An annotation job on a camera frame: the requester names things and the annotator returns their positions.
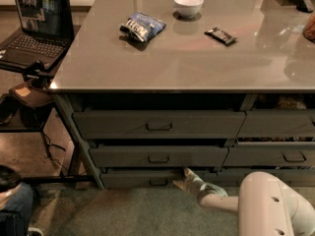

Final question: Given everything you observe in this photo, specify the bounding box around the black pouch with note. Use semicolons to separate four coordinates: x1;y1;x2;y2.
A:
9;81;53;109

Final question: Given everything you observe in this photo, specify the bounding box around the black laptop stand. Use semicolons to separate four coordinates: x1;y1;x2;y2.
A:
0;25;96;186

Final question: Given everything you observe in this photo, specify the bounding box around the black candy bar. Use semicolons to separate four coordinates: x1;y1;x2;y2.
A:
205;28;236;46

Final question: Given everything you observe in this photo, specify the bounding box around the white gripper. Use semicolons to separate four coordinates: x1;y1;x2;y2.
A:
173;167;228;207

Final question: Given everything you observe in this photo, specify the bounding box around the grey drawer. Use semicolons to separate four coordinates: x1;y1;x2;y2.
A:
73;110;245;140
99;169;219;190
223;143;315;167
215;169;315;187
238;110;315;138
90;146;228;167

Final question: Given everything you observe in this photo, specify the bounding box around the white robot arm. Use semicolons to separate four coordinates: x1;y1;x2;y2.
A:
173;167;315;236

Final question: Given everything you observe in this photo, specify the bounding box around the blue chip bag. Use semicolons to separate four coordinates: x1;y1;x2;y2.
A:
120;12;166;42

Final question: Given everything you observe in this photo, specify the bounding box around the black laptop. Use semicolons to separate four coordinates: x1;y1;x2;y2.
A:
0;0;75;71

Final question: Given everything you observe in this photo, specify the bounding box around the person leg in jeans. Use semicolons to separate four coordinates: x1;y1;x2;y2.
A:
0;164;34;236

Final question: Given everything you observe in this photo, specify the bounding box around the brown object at right edge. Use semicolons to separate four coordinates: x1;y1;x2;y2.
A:
303;14;315;42

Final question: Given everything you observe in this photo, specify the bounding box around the black cable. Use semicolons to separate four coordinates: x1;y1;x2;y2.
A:
39;130;72;174

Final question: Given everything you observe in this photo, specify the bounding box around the grey cabinet frame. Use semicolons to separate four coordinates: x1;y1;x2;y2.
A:
55;93;315;188

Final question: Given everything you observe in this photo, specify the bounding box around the white shoe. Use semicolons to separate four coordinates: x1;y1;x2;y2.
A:
28;227;44;236

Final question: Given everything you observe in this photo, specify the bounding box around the white bowl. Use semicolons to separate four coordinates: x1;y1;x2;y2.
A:
174;0;204;18

